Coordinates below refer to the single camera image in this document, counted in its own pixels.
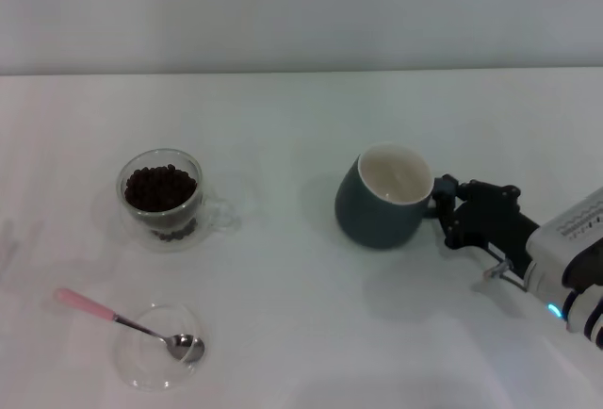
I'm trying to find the heap of coffee beans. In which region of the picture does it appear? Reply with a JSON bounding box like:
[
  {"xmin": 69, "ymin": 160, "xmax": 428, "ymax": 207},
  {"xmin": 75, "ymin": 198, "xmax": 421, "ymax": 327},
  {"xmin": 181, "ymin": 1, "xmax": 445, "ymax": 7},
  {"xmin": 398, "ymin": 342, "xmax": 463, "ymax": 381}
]
[{"xmin": 124, "ymin": 164, "xmax": 199, "ymax": 244}]

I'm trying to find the clear glass saucer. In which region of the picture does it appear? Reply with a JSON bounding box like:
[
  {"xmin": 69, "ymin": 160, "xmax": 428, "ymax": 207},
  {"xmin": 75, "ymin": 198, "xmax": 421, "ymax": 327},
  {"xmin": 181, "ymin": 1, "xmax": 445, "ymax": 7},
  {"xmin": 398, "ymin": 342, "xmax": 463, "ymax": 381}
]
[{"xmin": 115, "ymin": 303, "xmax": 208, "ymax": 391}]

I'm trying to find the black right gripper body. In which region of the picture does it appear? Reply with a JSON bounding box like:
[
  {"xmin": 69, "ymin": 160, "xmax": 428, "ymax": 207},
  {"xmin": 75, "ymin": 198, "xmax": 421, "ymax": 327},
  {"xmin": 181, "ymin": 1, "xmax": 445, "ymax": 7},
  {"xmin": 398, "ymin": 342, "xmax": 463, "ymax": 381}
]
[{"xmin": 449, "ymin": 181, "xmax": 541, "ymax": 279}]

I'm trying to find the dark teal ceramic mug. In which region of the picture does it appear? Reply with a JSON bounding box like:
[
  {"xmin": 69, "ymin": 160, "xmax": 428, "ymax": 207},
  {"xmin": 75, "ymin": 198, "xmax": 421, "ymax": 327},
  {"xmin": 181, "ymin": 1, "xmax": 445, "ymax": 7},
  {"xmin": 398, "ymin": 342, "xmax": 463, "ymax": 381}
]
[{"xmin": 334, "ymin": 141, "xmax": 440, "ymax": 249}]

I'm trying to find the pink-handled metal spoon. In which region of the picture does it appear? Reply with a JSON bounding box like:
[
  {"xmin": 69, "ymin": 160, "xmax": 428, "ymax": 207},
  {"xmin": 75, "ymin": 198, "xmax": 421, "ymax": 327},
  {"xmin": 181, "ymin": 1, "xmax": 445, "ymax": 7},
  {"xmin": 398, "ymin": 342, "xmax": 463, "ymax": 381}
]
[{"xmin": 53, "ymin": 286, "xmax": 206, "ymax": 364}]

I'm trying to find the double-wall glass cup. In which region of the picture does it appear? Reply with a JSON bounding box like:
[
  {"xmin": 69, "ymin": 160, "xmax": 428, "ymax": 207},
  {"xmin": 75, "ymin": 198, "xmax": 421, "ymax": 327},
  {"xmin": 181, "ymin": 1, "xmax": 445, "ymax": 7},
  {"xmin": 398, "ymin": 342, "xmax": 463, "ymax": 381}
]
[{"xmin": 116, "ymin": 147, "xmax": 237, "ymax": 254}]

